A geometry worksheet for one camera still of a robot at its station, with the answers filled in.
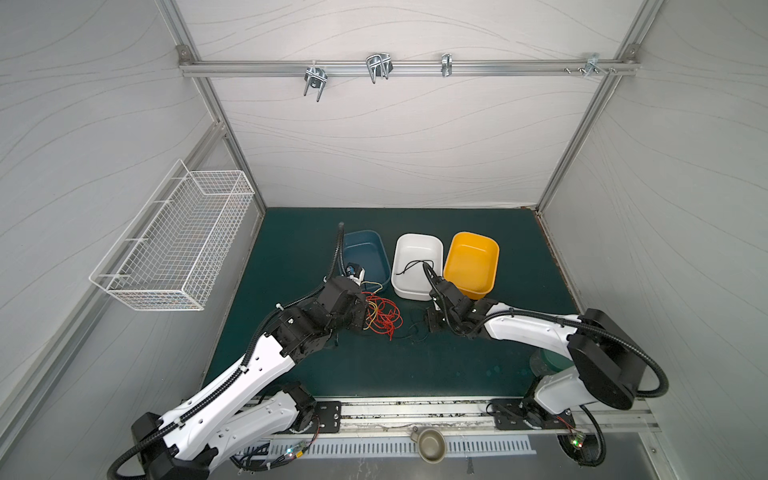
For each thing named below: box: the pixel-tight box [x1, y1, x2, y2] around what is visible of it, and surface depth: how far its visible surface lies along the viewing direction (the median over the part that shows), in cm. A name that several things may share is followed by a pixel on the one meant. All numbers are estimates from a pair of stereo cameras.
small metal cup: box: [410, 426, 447, 464], surface depth 70 cm
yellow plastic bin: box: [443, 231, 500, 300], surface depth 106 cm
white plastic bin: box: [391, 233, 444, 301], surface depth 106 cm
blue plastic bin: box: [342, 230, 391, 292], surface depth 106 cm
